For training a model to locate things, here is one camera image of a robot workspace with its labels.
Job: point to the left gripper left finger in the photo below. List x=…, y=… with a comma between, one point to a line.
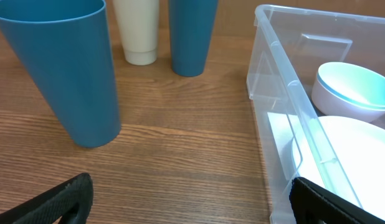
x=68, y=202

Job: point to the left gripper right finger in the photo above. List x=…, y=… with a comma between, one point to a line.
x=313, y=204

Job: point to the light blue plate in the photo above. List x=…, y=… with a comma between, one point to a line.
x=360, y=147

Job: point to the pink bowl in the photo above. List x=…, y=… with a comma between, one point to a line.
x=330, y=104

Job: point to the light blue bowl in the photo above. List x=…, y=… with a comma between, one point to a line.
x=353, y=83

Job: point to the cream cup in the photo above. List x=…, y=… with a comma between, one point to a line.
x=138, y=23

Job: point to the white label in bin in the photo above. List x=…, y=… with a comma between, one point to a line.
x=283, y=127

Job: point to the clear plastic storage bin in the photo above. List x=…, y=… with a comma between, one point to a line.
x=290, y=45

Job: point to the blue cup lower left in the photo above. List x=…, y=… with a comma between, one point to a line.
x=65, y=47

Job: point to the blue cup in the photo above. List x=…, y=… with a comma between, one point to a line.
x=65, y=47
x=190, y=27

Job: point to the blue cup top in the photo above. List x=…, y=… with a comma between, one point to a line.
x=190, y=27

